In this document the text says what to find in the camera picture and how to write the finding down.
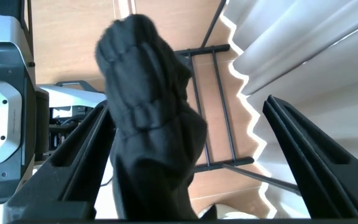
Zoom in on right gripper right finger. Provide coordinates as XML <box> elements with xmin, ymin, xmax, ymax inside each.
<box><xmin>262</xmin><ymin>95</ymin><xmax>358</xmax><ymax>218</ymax></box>

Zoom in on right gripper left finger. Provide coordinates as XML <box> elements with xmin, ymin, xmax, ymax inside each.
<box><xmin>4</xmin><ymin>100</ymin><xmax>117</xmax><ymax>219</ymax></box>

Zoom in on black shorts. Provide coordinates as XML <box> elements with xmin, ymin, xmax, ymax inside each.
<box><xmin>94</xmin><ymin>14</ymin><xmax>219</xmax><ymax>220</ymax></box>

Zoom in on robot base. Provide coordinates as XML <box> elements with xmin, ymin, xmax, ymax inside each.
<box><xmin>0</xmin><ymin>0</ymin><xmax>108</xmax><ymax>208</ymax></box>

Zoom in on black clothes rack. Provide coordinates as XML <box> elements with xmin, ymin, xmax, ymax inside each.
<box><xmin>174</xmin><ymin>0</ymin><xmax>301</xmax><ymax>195</ymax></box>

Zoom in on beige curtain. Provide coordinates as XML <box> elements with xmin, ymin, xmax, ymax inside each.
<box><xmin>222</xmin><ymin>0</ymin><xmax>358</xmax><ymax>218</ymax></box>

